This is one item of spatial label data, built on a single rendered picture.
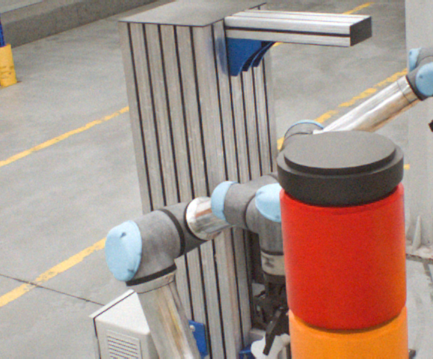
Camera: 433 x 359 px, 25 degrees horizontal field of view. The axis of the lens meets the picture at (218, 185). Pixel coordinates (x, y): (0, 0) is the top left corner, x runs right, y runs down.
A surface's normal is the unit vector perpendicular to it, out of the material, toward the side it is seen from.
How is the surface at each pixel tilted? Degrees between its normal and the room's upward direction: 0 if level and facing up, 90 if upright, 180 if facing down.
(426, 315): 0
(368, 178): 90
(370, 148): 0
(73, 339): 0
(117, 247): 83
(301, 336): 90
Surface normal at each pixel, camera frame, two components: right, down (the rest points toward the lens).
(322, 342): -0.47, 0.36
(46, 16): 0.83, 0.13
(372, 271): 0.28, 0.32
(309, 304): -0.69, 0.33
